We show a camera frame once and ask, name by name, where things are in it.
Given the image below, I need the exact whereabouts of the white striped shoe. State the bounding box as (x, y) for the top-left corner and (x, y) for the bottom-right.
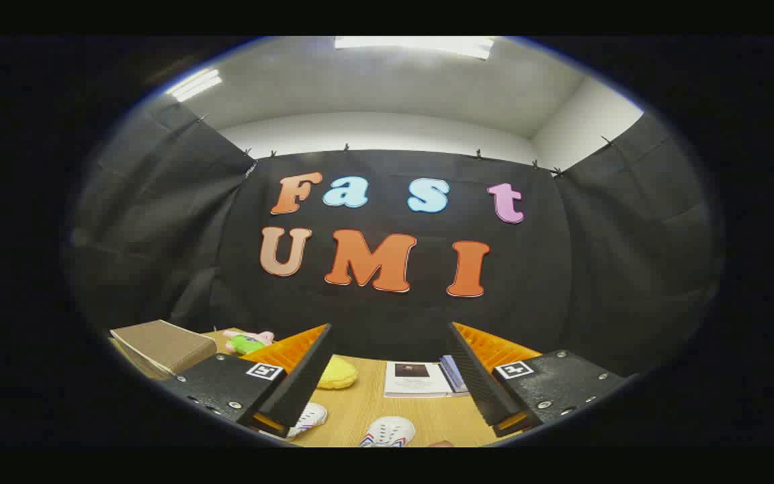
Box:
(358, 415), (417, 448)
(286, 402), (329, 439)

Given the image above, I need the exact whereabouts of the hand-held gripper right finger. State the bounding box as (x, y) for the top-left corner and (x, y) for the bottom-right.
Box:
(446, 321), (638, 438)

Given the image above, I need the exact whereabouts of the green and pink plush toy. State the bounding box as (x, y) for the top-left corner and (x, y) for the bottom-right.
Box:
(222, 329), (275, 356)

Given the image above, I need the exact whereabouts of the brown fabric storage box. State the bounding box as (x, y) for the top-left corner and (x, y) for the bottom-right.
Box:
(109, 319), (218, 382)

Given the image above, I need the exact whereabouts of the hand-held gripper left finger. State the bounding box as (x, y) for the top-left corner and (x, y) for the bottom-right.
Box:
(161, 323), (333, 439)

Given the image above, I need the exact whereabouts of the ceiling light panel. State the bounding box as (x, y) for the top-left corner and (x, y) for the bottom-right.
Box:
(333, 36), (495, 61)
(164, 67), (224, 103)

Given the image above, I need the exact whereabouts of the blue book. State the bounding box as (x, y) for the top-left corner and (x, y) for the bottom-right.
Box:
(439, 354), (470, 394)

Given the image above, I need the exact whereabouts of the yellow plush toy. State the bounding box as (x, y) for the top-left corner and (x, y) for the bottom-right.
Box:
(316, 355), (359, 391)

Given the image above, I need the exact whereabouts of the black backdrop cloth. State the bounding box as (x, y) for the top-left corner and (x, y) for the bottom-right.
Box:
(64, 101), (724, 377)

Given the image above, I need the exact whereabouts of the white book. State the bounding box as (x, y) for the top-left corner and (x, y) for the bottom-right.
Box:
(384, 360), (455, 399)

